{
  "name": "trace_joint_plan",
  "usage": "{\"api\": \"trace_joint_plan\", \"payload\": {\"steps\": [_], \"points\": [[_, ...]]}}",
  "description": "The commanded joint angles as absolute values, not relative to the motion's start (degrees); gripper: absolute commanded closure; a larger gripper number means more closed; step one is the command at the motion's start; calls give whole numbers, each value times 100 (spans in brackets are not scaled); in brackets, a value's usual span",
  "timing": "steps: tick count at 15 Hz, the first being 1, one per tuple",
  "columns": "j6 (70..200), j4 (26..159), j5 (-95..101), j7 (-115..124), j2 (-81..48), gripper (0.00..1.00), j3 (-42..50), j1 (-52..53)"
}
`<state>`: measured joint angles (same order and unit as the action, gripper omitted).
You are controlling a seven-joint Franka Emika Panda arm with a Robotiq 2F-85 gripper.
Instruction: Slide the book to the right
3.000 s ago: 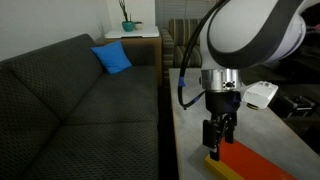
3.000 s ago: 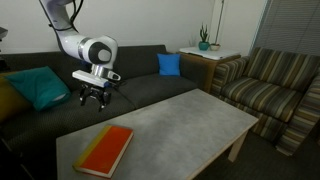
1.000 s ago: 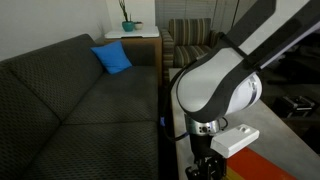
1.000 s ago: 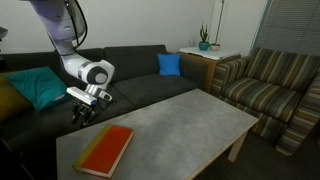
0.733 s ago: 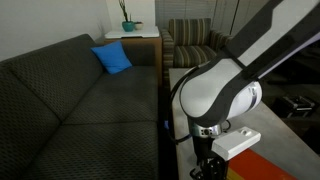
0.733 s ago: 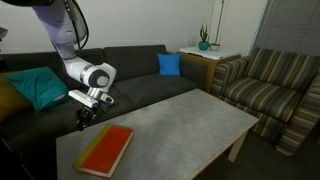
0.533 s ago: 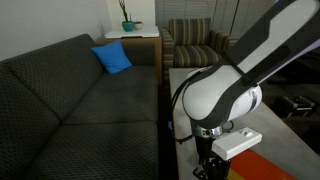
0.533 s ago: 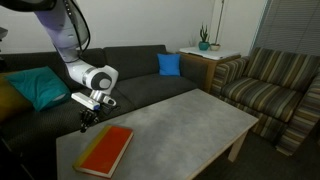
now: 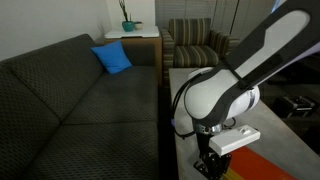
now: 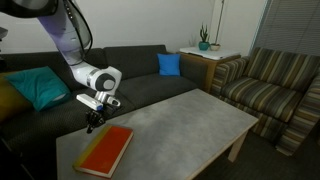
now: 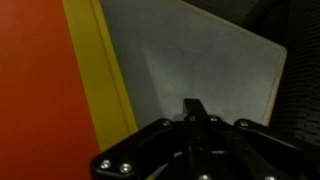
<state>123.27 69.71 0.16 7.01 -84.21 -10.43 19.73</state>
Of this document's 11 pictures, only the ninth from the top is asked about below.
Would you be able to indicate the teal pot with plant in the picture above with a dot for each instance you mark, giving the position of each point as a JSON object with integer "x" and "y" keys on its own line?
{"x": 127, "y": 26}

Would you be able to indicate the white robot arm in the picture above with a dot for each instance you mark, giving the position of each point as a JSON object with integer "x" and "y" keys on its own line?
{"x": 213, "y": 96}

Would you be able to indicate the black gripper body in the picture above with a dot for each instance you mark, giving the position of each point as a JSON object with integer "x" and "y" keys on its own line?
{"x": 208, "y": 156}

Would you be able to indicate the black case with silver trim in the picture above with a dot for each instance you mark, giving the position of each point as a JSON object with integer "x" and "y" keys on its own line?
{"x": 296, "y": 106}

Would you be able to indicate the gray window blinds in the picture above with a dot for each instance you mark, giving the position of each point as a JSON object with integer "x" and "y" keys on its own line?
{"x": 183, "y": 9}

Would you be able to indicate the striped armchair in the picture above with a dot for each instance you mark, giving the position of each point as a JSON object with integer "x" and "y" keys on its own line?
{"x": 195, "y": 53}

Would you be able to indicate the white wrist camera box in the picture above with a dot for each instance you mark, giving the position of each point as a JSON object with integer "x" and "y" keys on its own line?
{"x": 233, "y": 139}

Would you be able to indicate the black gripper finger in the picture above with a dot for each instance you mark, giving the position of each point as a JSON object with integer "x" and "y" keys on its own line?
{"x": 203, "y": 167}

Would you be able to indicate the dark gray fabric sofa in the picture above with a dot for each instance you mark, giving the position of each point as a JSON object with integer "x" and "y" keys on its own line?
{"x": 83, "y": 110}

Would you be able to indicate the small white plant pot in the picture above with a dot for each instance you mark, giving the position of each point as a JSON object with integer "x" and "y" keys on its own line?
{"x": 138, "y": 25}

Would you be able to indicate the wooden side table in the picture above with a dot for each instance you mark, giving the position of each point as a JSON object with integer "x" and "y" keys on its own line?
{"x": 146, "y": 42}

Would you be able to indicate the blue throw pillow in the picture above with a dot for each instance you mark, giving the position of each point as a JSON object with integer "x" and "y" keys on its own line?
{"x": 112, "y": 57}

